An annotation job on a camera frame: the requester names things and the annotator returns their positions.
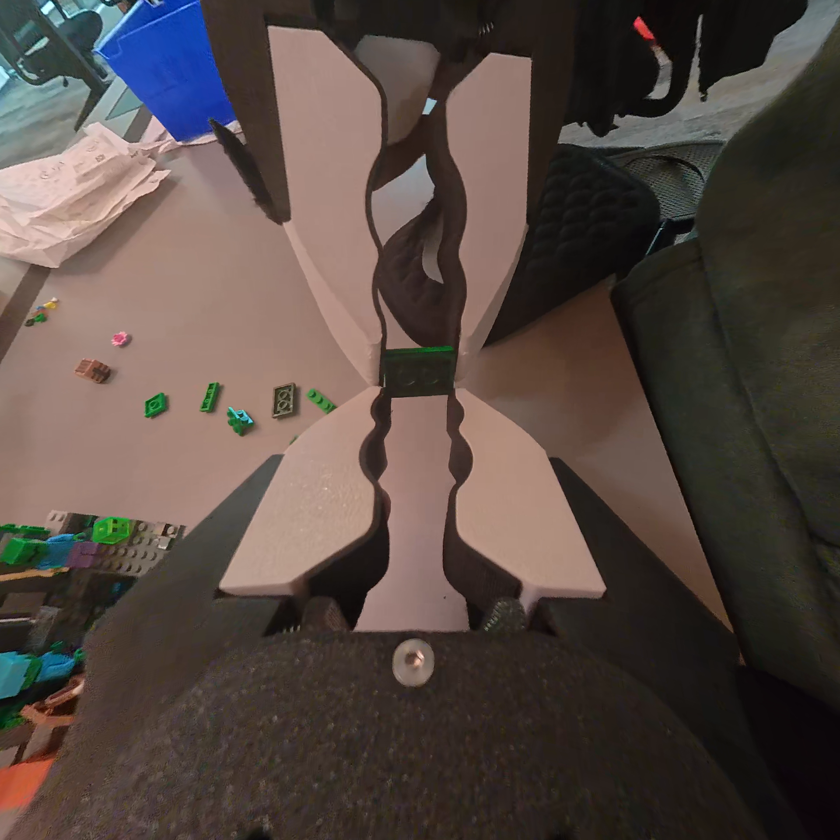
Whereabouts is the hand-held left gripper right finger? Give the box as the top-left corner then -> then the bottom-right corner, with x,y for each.
444,389 -> 607,601

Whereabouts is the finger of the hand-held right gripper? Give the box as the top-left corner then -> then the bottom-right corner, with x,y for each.
445,52 -> 532,387
266,25 -> 388,388

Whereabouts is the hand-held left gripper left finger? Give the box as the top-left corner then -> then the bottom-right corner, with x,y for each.
218,386 -> 393,598

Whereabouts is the toy brick model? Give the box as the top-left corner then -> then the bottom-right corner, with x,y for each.
0,511 -> 186,811

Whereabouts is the grey desk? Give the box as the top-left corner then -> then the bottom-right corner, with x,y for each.
0,85 -> 736,657

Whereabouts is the person's right hand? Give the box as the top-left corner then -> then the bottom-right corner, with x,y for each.
375,134 -> 431,193

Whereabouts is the black chair armrest pad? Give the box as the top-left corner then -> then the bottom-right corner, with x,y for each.
484,143 -> 661,347

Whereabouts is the black mesh chair seat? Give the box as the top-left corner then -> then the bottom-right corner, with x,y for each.
620,139 -> 726,224

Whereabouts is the blue plastic bin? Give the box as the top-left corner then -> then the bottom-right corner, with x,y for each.
94,0 -> 238,143

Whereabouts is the white paper bag pile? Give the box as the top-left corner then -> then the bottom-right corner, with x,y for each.
0,121 -> 173,269

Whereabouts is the black desk cable cover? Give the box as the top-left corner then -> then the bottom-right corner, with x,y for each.
0,261 -> 52,363

